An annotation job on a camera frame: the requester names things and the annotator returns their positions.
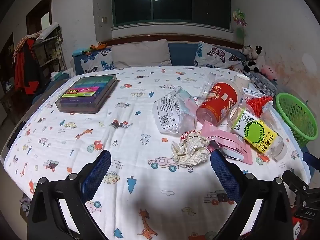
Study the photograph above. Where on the large butterfly print pillow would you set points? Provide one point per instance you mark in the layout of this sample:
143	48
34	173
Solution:
215	55

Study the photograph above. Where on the pink plush toy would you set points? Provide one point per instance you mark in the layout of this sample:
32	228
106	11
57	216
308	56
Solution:
268	71

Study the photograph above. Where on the flower wall decoration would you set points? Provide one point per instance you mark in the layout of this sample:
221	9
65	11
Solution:
239	17

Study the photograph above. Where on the green plastic basket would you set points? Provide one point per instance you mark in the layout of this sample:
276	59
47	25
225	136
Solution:
297	127

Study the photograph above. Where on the small butterfly print pillow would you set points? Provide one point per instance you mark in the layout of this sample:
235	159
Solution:
100	61

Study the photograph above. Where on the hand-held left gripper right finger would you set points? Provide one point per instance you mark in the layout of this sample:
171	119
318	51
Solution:
225	177

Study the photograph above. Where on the red and black garment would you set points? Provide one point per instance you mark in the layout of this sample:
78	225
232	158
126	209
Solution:
21	65

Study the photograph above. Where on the dark window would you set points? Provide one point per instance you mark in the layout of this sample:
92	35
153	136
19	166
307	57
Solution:
175	7

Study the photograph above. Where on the orange plush toy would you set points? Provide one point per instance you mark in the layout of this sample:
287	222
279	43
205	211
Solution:
96	47

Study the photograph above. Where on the metal shelf rack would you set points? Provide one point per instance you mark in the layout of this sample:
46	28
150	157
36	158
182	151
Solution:
47	55

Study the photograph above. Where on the printed white blanket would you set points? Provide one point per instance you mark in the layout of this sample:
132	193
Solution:
140	100

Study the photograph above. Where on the clear plastic cup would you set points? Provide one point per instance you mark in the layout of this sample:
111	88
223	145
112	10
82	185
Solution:
207	85
270	117

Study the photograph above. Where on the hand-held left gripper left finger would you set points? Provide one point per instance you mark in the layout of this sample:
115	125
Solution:
97	175

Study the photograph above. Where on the red mesh net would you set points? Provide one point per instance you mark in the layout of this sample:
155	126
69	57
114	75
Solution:
257	105

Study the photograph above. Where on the white paper cup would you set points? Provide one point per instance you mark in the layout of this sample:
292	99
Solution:
241	81

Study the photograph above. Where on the pink packet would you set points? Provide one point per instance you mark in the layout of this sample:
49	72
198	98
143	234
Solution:
225	135

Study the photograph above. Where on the white carton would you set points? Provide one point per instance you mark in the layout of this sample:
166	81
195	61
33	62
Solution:
250	95

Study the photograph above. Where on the teal cloth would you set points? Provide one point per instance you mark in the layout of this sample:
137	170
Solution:
78	52

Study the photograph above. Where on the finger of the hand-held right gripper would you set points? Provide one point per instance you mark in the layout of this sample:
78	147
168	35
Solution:
308	161
295	178

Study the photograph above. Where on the red printed can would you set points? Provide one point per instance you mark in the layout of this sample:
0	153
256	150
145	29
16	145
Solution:
217	100

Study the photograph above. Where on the wooden headboard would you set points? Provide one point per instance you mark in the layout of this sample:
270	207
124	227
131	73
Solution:
200	38

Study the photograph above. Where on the blue pillow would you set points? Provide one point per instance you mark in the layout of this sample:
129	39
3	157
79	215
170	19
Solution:
182	53

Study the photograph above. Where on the grey pillow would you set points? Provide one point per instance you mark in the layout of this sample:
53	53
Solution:
140	53

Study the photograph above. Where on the clear case of coloured blocks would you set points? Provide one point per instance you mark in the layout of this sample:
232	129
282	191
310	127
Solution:
85	92

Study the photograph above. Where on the black and white cow plush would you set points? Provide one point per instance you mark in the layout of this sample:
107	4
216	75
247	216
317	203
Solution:
255	55

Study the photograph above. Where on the tissue pack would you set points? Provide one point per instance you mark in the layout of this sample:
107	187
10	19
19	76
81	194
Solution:
58	76

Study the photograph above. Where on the white paper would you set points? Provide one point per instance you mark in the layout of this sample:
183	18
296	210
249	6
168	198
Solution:
192	150

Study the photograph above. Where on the brown door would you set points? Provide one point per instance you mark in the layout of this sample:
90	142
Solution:
37	12

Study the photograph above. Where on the clear plastic bag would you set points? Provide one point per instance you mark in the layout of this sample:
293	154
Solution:
172	112

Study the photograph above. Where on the clear bottle yellow green label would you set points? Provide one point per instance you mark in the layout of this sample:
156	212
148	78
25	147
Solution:
257	132

